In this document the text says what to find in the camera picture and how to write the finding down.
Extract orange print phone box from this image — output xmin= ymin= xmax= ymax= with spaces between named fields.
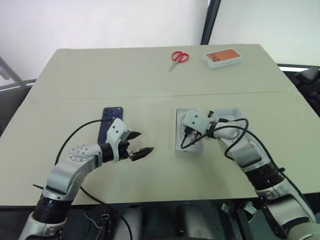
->
xmin=201 ymin=48 xmax=245 ymax=70

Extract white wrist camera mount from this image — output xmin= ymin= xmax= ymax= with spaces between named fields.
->
xmin=106 ymin=117 xmax=133 ymax=165
xmin=183 ymin=109 xmax=216 ymax=133

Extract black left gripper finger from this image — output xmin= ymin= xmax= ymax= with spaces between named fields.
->
xmin=125 ymin=130 xmax=142 ymax=142
xmin=129 ymin=147 xmax=154 ymax=162

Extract red handled scissors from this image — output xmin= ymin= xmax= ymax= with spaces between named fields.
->
xmin=168 ymin=50 xmax=190 ymax=72

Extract dark blue smartphone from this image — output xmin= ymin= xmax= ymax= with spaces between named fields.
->
xmin=97 ymin=106 xmax=125 ymax=146

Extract grey rounded shape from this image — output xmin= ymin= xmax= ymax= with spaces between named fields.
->
xmin=121 ymin=204 xmax=147 ymax=240
xmin=176 ymin=204 xmax=209 ymax=240

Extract white phone box base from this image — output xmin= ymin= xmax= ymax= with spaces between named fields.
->
xmin=175 ymin=107 xmax=205 ymax=154

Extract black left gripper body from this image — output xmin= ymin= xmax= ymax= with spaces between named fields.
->
xmin=116 ymin=140 xmax=133 ymax=161

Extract black chair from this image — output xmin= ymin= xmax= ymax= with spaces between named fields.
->
xmin=294 ymin=66 xmax=320 ymax=113

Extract black vertical pole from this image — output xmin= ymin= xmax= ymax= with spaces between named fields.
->
xmin=201 ymin=0 xmax=222 ymax=45

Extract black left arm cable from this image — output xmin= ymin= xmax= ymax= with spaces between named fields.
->
xmin=55 ymin=118 xmax=133 ymax=240

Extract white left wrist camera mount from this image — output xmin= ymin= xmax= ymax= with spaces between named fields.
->
xmin=106 ymin=117 xmax=133 ymax=165

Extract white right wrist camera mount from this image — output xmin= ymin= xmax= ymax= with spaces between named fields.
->
xmin=183 ymin=109 xmax=216 ymax=133

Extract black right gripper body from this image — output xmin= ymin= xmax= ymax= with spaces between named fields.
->
xmin=183 ymin=125 xmax=201 ymax=146

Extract grey metal frame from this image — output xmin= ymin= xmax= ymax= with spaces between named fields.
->
xmin=0 ymin=56 xmax=25 ymax=87

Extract small black port box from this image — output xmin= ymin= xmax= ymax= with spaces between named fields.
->
xmin=100 ymin=212 xmax=113 ymax=240

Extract black table leg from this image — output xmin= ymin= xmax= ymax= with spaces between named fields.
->
xmin=234 ymin=202 xmax=254 ymax=240

